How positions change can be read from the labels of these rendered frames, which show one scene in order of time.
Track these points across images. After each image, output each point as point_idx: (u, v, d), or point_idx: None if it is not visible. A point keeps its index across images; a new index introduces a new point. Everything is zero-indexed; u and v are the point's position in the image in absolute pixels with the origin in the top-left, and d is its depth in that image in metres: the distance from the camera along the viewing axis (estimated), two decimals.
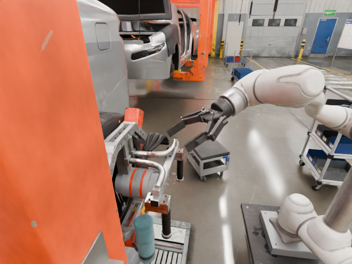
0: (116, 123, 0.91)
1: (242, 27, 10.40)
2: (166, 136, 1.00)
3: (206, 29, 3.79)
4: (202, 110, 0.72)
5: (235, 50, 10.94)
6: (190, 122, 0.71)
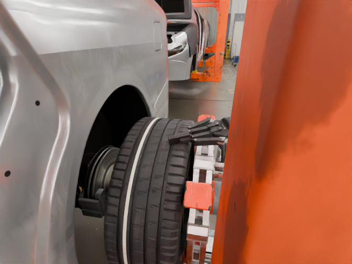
0: None
1: None
2: None
3: (225, 29, 3.70)
4: (210, 120, 0.69)
5: None
6: None
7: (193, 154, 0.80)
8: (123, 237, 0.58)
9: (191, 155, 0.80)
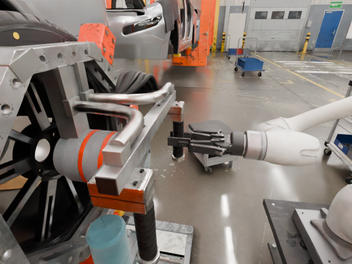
0: (3, 43, 0.36)
1: (245, 19, 9.97)
2: (153, 78, 0.57)
3: (209, 5, 3.36)
4: (219, 133, 0.66)
5: (237, 43, 10.51)
6: (199, 139, 0.66)
7: (35, 80, 0.42)
8: None
9: (34, 81, 0.42)
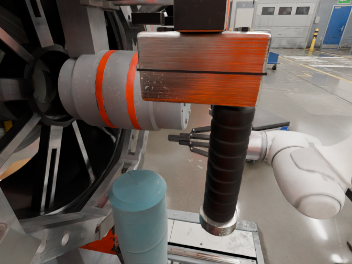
0: None
1: (252, 14, 9.77)
2: None
3: None
4: None
5: None
6: (199, 139, 0.64)
7: None
8: None
9: None
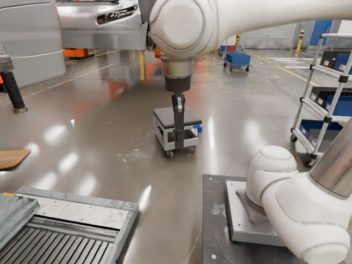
0: None
1: None
2: None
3: None
4: None
5: (231, 41, 10.52)
6: None
7: None
8: None
9: None
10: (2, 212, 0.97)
